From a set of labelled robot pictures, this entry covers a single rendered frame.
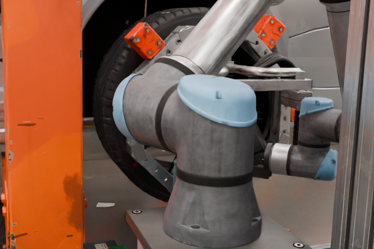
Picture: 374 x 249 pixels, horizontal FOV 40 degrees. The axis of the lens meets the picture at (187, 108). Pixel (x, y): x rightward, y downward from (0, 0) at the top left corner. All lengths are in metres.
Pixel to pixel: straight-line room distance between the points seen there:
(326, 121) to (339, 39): 0.22
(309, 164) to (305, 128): 0.08
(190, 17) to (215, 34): 0.72
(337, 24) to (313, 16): 0.97
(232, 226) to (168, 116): 0.18
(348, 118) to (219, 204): 0.21
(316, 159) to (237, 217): 0.51
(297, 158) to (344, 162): 0.52
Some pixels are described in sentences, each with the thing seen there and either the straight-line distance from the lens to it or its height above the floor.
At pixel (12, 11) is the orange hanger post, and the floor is 1.14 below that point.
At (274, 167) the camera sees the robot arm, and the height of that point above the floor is 0.80.
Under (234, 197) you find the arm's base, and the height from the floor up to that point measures 0.89.
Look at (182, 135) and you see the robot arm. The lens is 0.74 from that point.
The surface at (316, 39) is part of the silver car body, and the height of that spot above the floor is 1.08.
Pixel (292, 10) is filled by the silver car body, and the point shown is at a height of 1.18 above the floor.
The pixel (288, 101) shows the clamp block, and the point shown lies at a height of 0.92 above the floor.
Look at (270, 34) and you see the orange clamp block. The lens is 1.65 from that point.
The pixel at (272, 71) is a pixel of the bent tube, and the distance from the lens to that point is 1.45.
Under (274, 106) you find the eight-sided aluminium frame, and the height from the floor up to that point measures 0.86.
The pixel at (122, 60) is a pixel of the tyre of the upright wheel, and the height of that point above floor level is 1.01.
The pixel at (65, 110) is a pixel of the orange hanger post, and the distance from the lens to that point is 1.15.
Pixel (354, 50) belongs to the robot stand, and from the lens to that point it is 0.70.
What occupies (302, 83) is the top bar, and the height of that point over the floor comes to 0.97.
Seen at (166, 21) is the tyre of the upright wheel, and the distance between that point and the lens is 1.60.
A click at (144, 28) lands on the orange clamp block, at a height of 1.11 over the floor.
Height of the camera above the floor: 1.13
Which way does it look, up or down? 10 degrees down
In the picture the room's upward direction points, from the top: 2 degrees clockwise
